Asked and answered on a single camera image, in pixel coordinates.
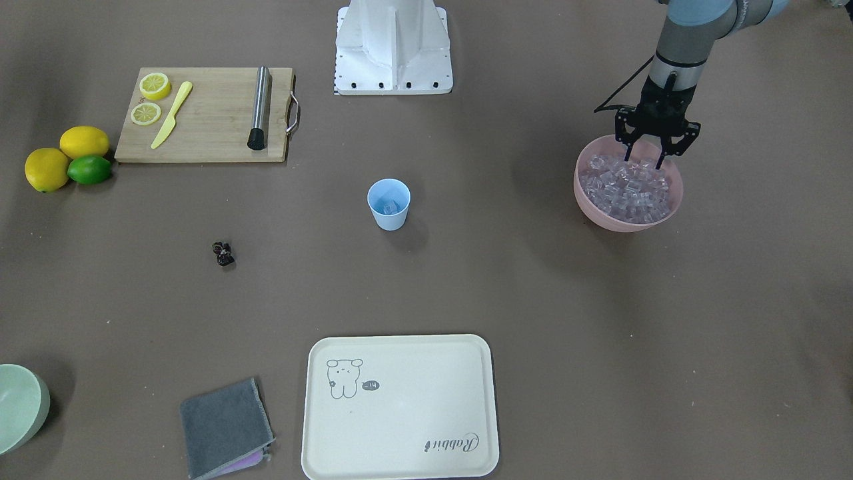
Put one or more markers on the grey folded cloth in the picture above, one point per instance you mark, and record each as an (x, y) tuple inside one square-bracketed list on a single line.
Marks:
[(225, 430)]

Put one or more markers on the mint green bowl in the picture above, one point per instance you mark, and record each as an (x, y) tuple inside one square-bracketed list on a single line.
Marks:
[(25, 403)]

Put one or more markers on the pile of clear ice cubes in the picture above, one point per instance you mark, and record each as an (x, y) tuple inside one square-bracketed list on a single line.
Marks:
[(633, 192)]

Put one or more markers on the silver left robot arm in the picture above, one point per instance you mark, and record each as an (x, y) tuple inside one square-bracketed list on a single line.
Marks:
[(689, 33)]

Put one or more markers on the green lime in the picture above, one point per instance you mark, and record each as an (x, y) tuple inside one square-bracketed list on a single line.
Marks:
[(89, 169)]

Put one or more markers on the yellow lemon near board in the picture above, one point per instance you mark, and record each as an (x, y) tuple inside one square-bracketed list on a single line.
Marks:
[(84, 140)]

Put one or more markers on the clear ice cube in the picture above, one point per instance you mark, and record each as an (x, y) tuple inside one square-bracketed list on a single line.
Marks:
[(389, 207)]

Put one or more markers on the yellow lemon outer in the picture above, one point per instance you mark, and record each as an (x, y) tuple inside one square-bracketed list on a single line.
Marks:
[(46, 169)]

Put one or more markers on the yellow plastic knife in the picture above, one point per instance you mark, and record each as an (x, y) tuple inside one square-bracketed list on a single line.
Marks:
[(170, 121)]

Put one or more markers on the cream rabbit tray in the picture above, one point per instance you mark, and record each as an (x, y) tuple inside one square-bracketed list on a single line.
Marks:
[(400, 407)]

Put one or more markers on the lemon slice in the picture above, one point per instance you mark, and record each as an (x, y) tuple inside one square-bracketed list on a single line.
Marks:
[(155, 86), (145, 114)]

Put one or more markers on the pink bowl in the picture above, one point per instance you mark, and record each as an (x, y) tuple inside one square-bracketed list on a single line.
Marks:
[(608, 145)]

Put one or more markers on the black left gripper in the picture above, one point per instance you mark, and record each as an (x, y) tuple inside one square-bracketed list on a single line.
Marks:
[(662, 106)]

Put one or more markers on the dark red cherries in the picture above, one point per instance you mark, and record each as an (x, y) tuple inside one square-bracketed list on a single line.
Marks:
[(224, 255)]

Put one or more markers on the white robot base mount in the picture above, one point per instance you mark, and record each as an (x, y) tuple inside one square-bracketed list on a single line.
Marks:
[(392, 48)]

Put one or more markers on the lower lemon slice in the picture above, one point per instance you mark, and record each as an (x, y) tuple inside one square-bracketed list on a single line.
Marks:
[(145, 114)]

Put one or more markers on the light blue plastic cup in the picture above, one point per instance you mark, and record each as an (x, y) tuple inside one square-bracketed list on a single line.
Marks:
[(389, 189)]

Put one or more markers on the steel muddler black tip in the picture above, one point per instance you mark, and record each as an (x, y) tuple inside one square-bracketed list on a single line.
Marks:
[(257, 136)]

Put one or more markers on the upper lemon slice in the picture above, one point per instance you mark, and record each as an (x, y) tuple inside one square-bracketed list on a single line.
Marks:
[(155, 86)]

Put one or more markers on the wooden cutting board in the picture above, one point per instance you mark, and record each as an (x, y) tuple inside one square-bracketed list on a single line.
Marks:
[(214, 122)]

